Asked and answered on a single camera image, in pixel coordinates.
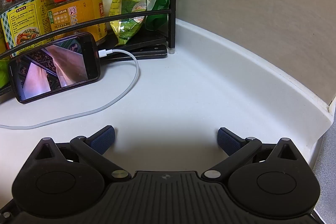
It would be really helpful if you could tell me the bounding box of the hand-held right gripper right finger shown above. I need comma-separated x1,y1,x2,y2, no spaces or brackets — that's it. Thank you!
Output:
202,127,306,182

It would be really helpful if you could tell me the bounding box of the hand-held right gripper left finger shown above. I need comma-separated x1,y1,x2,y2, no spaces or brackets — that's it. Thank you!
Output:
31,125,132,183

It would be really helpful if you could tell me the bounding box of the black smartphone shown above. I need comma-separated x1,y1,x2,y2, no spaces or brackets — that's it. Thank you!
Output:
8,32,102,104

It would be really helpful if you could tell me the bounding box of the grey cloth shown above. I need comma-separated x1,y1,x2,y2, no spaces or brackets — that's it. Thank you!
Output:
312,98,336,224

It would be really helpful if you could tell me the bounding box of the black metal rack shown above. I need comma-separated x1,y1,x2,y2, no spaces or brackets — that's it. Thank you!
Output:
0,0,176,98

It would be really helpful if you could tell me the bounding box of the white charging cable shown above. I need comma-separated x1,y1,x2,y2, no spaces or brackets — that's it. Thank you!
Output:
0,49,139,130

